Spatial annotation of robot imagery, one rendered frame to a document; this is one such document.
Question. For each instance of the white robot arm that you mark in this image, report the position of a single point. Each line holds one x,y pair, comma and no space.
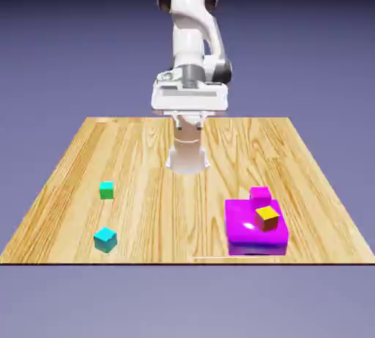
187,22

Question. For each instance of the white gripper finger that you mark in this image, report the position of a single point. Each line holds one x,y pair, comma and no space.
199,123
178,123

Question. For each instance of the small magenta cube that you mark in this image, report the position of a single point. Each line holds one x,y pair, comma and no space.
260,194

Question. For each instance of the large magenta box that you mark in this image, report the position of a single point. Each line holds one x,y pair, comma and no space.
252,232

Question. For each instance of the small yellow cube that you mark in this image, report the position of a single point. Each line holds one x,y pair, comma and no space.
267,218

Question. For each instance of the small green cube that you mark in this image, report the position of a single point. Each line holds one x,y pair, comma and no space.
106,190

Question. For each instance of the small cyan cube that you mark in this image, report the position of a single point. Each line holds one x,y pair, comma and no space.
105,239

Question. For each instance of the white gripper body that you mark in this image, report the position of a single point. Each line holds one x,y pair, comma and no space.
189,98

